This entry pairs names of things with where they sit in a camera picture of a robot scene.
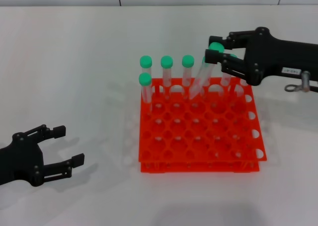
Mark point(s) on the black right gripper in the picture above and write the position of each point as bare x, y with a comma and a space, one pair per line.
278, 57

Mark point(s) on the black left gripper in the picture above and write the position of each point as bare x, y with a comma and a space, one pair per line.
22, 159

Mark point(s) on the orange test tube rack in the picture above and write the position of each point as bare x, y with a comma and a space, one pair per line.
198, 134

